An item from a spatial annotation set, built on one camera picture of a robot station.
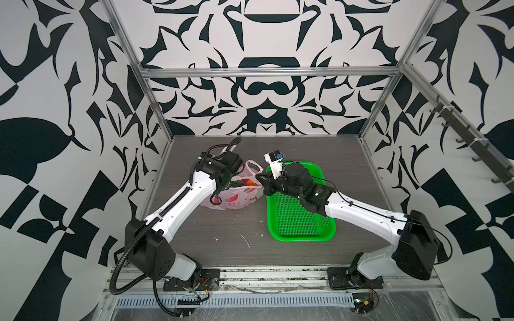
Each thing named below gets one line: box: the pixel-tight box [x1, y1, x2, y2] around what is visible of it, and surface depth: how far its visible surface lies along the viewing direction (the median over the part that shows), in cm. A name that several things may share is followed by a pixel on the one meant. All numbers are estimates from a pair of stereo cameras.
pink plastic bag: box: [200, 159, 265, 210], surface depth 82 cm
